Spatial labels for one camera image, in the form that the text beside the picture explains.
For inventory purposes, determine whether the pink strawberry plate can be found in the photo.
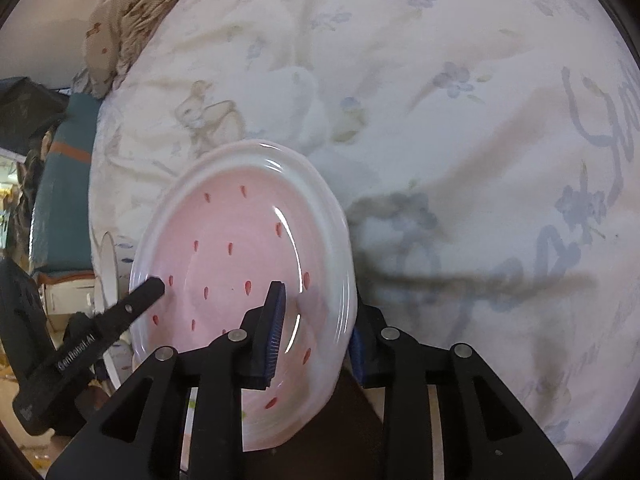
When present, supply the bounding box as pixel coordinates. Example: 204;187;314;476
130;140;358;451

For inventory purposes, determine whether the black tray board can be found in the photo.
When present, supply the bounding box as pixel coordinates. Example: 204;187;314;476
245;370;383;480

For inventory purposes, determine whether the teal bed frame padding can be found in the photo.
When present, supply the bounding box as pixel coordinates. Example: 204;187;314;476
29;93;100;274

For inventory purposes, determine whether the beige patterned duvet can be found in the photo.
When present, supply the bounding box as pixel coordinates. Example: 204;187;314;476
72;0;179;99

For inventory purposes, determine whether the white floral bed sheet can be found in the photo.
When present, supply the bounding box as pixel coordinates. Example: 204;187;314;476
89;0;639;472

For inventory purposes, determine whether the white bowl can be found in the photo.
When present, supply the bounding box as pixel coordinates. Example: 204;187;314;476
96;232;136;389

